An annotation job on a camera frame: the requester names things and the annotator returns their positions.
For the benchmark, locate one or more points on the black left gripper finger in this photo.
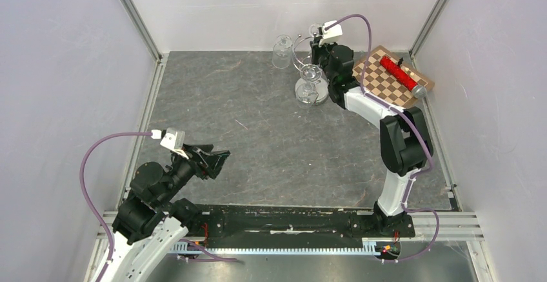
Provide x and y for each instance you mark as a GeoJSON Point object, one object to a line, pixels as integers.
{"type": "Point", "coordinates": [213, 162]}
{"type": "Point", "coordinates": [198, 149]}

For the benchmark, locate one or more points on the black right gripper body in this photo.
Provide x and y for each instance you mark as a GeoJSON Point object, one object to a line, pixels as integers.
{"type": "Point", "coordinates": [322, 55]}

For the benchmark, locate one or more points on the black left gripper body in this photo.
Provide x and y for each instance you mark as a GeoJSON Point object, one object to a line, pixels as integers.
{"type": "Point", "coordinates": [184, 169]}

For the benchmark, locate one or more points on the chrome wine glass rack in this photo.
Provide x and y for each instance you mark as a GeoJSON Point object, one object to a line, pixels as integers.
{"type": "Point", "coordinates": [322, 85]}

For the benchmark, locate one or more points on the clear wine glass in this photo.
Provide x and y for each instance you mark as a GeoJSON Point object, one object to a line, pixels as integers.
{"type": "Point", "coordinates": [306, 92]}
{"type": "Point", "coordinates": [282, 52]}

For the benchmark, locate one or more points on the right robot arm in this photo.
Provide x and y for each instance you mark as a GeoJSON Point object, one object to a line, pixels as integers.
{"type": "Point", "coordinates": [404, 135]}

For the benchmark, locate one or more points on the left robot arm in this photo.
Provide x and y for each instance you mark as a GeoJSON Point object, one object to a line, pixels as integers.
{"type": "Point", "coordinates": [149, 222]}

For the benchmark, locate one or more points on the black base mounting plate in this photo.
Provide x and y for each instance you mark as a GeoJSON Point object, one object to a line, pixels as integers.
{"type": "Point", "coordinates": [238, 226]}

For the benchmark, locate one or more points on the wooden chessboard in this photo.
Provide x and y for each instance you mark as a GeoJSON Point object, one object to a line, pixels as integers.
{"type": "Point", "coordinates": [384, 85]}

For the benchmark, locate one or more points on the red glitter microphone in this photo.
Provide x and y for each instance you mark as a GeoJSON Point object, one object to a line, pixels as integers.
{"type": "Point", "coordinates": [417, 90]}

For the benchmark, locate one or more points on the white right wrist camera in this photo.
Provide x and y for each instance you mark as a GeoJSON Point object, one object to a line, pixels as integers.
{"type": "Point", "coordinates": [330, 32]}

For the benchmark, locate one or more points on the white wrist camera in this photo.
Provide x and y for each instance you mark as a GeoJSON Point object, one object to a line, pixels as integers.
{"type": "Point", "coordinates": [173, 139]}
{"type": "Point", "coordinates": [330, 32]}

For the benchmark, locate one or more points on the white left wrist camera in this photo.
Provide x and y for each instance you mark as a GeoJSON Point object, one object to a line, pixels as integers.
{"type": "Point", "coordinates": [173, 139]}

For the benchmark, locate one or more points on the aluminium frame rail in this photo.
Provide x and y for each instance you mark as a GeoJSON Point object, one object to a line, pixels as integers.
{"type": "Point", "coordinates": [141, 28]}

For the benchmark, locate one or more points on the white cable duct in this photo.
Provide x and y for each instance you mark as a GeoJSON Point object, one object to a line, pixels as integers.
{"type": "Point", "coordinates": [368, 250]}

